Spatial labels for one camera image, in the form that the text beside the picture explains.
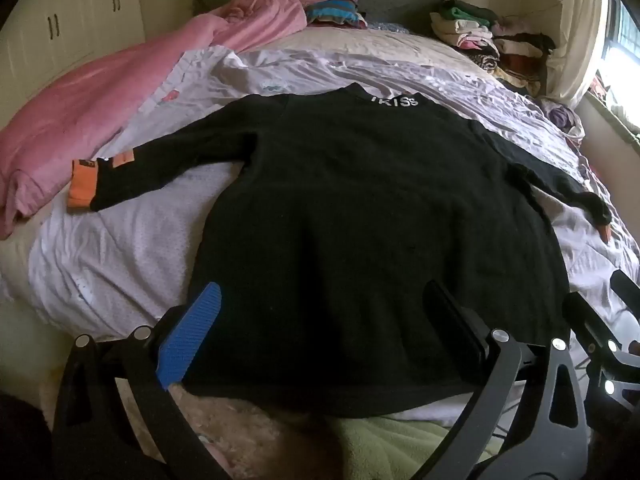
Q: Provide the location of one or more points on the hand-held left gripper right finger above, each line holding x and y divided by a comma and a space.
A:
457, 332

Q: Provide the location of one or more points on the barred window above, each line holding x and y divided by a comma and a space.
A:
625, 30

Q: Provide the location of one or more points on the purple cloth bundle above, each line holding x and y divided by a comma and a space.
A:
562, 117

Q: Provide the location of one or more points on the pile of folded clothes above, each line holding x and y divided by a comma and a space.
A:
490, 45

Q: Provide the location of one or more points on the blue patterned cloth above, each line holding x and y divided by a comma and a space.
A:
385, 26

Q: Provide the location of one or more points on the black sweater with orange cuffs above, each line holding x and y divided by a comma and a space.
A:
350, 210

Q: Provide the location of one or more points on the beige bed sheet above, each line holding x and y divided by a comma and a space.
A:
375, 42

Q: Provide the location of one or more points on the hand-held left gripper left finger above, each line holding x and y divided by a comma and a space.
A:
192, 332

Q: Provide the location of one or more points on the light green cloth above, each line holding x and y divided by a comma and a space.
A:
400, 450

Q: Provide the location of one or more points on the pink blanket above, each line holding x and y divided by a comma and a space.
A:
100, 95

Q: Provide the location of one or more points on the cream curtain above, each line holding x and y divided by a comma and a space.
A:
575, 35

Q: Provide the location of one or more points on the clothes on windowsill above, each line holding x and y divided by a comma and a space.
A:
617, 105

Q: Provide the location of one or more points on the cream wardrobe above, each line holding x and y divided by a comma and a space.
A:
65, 15

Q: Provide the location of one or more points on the stack of striped folded clothes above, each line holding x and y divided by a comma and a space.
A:
332, 12

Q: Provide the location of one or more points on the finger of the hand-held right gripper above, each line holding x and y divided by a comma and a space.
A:
629, 290
587, 320

